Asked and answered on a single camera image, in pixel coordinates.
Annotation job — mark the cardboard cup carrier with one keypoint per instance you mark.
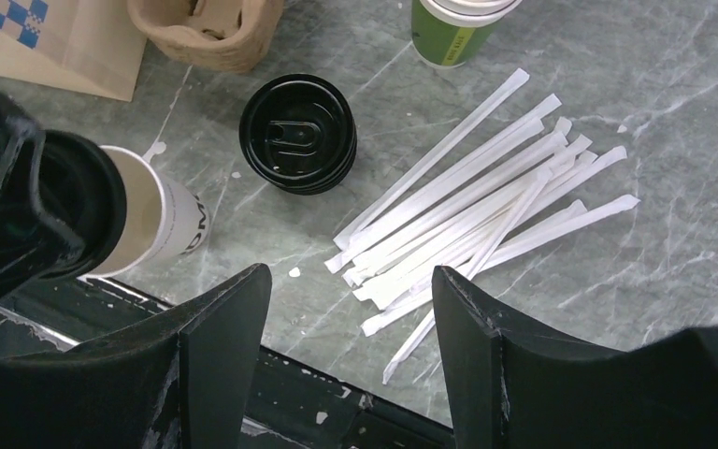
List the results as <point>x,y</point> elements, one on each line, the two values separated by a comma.
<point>224,35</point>

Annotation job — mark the pile of wrapped straws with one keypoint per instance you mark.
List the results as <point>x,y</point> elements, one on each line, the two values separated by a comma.
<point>491,206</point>

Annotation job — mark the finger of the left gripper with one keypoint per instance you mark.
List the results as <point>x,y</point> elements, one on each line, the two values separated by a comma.
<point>33,240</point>

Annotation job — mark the stack of paper cups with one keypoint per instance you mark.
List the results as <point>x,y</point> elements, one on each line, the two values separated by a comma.
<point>448,33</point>

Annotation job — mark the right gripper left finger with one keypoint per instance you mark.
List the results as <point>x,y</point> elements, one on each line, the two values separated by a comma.
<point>178,379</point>

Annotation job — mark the stack of black lids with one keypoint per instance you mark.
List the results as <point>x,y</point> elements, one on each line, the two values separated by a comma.
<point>297,132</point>

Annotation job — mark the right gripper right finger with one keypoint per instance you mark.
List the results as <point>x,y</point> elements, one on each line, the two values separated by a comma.
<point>514,382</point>

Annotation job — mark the single white paper cup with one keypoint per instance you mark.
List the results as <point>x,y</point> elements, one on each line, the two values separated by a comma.
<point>164,219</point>

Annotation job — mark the patterned paper bag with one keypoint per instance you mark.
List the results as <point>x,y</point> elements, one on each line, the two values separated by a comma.
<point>90,46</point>

